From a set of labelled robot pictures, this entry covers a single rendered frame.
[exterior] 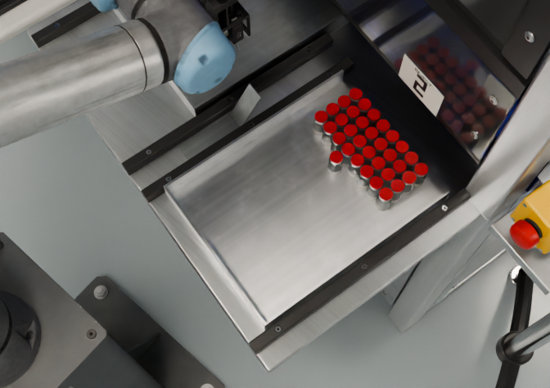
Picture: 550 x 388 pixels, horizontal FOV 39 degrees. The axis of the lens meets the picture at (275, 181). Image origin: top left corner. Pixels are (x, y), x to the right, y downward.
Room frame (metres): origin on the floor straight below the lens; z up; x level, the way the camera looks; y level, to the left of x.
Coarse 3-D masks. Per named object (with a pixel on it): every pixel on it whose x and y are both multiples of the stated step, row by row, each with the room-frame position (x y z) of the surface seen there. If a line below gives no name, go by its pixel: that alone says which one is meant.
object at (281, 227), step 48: (336, 96) 0.60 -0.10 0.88; (240, 144) 0.51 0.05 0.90; (288, 144) 0.51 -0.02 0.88; (192, 192) 0.43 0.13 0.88; (240, 192) 0.43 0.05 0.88; (288, 192) 0.43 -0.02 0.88; (336, 192) 0.43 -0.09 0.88; (432, 192) 0.43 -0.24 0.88; (240, 240) 0.35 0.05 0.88; (288, 240) 0.35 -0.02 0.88; (336, 240) 0.35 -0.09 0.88; (384, 240) 0.34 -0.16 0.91; (240, 288) 0.27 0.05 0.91; (288, 288) 0.28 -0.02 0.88
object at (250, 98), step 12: (252, 96) 0.57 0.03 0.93; (240, 108) 0.57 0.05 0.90; (252, 108) 0.56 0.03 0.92; (228, 120) 0.55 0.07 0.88; (240, 120) 0.55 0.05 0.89; (204, 132) 0.53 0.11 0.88; (216, 132) 0.53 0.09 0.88; (228, 132) 0.53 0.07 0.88; (192, 144) 0.51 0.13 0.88; (204, 144) 0.51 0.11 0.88; (192, 156) 0.49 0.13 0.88
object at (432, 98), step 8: (408, 64) 0.56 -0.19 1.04; (400, 72) 0.57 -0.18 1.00; (408, 72) 0.56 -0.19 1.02; (416, 72) 0.55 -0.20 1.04; (408, 80) 0.56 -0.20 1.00; (424, 80) 0.54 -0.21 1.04; (432, 88) 0.52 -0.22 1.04; (424, 96) 0.53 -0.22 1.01; (432, 96) 0.52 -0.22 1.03; (440, 96) 0.51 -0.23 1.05; (432, 104) 0.51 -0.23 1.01; (440, 104) 0.50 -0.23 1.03; (432, 112) 0.51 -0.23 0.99
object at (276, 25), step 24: (240, 0) 0.78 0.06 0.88; (264, 0) 0.78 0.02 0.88; (288, 0) 0.78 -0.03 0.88; (312, 0) 0.78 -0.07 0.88; (264, 24) 0.74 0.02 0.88; (288, 24) 0.74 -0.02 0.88; (312, 24) 0.73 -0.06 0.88; (336, 24) 0.72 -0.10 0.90; (240, 48) 0.69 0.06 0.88; (264, 48) 0.69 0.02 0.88; (288, 48) 0.67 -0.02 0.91; (240, 72) 0.64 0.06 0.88; (192, 96) 0.60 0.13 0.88; (216, 96) 0.58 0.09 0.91
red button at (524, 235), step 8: (512, 224) 0.34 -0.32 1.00; (520, 224) 0.33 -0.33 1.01; (528, 224) 0.33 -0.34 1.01; (512, 232) 0.32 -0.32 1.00; (520, 232) 0.32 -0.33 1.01; (528, 232) 0.32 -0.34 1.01; (536, 232) 0.32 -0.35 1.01; (520, 240) 0.31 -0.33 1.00; (528, 240) 0.31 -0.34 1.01; (536, 240) 0.31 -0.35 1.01; (528, 248) 0.30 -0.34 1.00
